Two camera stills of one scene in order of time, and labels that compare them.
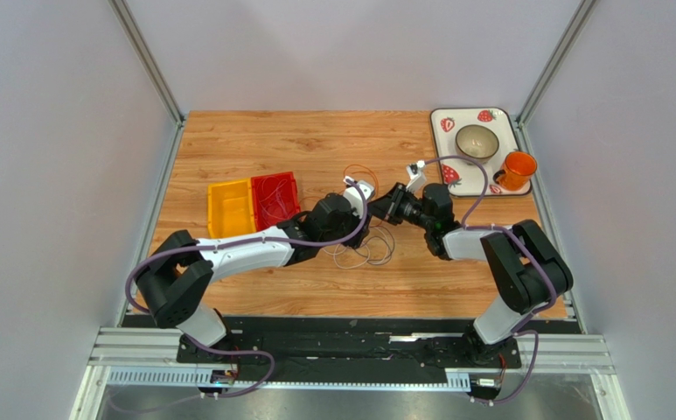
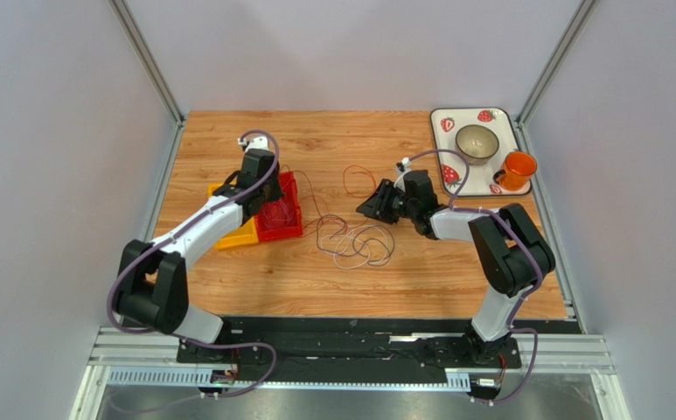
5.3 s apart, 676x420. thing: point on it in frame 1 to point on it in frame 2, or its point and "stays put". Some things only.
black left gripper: x=357 y=226 to x=276 y=191
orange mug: x=519 y=167 stays put
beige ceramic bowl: x=477 y=142 stays put
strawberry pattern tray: x=463 y=177 stays put
